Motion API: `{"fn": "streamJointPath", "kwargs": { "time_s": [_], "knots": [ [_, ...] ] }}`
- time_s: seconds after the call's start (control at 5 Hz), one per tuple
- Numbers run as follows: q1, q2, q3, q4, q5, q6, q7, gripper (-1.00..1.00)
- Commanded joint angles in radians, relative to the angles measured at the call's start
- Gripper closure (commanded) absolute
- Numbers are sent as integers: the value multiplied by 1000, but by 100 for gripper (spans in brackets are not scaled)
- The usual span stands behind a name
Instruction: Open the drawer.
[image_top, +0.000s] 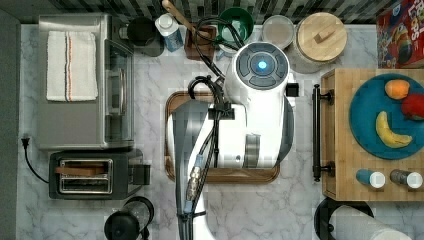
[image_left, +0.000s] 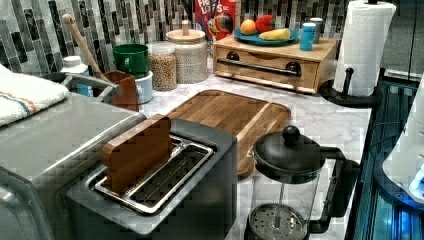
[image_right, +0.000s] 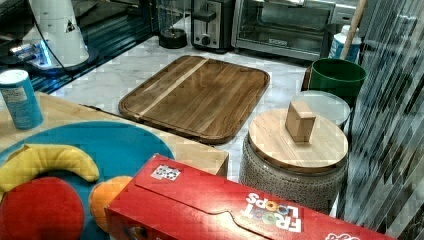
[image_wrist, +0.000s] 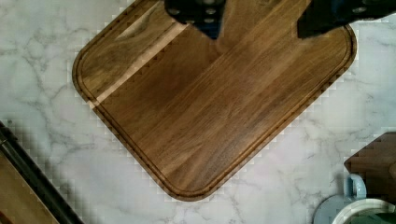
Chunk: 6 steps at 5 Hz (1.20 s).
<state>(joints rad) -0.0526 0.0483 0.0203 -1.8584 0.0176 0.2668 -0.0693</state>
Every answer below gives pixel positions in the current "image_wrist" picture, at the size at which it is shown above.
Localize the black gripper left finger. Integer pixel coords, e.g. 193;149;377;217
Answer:
164;0;226;40

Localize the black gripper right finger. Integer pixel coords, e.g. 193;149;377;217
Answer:
297;0;396;38

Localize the wooden cutting board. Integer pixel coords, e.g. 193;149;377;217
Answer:
73;0;357;202

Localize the light blue mug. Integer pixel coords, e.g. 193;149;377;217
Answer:
313;174;396;224

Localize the dark wooden block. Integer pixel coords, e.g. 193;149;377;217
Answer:
344;132;396;203

